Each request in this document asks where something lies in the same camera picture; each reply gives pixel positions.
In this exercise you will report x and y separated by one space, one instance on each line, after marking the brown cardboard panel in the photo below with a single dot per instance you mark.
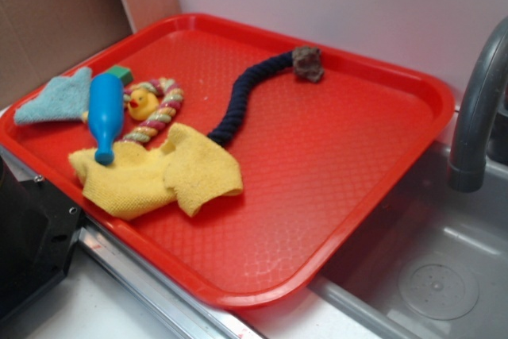
43 38

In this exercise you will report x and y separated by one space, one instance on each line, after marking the yellow rubber duck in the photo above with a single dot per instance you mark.
142 104

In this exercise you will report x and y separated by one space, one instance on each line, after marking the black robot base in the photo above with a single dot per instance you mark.
39 229

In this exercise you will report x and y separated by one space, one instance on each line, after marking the blue plastic bottle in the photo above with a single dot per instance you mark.
105 115

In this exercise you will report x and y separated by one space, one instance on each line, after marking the yellow cloth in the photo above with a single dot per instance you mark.
188 169

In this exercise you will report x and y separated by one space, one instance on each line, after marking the red plastic tray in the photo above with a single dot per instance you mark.
316 158

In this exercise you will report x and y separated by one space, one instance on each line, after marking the grey sink basin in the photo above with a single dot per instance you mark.
428 262

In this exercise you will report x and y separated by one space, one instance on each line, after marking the aluminium rail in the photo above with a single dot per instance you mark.
110 292

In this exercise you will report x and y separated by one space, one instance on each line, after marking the light blue cloth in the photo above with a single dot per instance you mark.
64 98

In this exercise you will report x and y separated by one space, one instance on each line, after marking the multicolour rope toy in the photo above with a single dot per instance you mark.
170 97

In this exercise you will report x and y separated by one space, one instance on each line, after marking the green block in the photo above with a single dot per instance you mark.
124 74

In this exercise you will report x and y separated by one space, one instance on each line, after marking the grey faucet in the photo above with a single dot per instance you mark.
481 125

